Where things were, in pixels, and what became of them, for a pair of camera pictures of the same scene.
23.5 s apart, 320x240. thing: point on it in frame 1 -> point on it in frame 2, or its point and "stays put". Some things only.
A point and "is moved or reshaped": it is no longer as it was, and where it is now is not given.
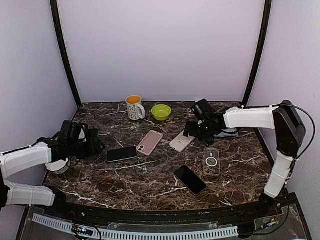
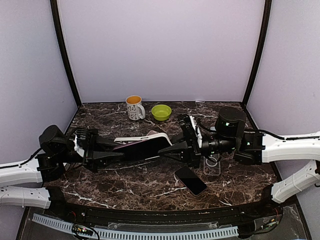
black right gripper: [209, 140] -> [193, 152]
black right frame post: [261, 52] stays put
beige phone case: [181, 142] is moved or reshaped
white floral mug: [135, 109] stays put
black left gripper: [97, 150] -> [92, 155]
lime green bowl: [161, 112] stays put
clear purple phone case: [211, 161] stays put
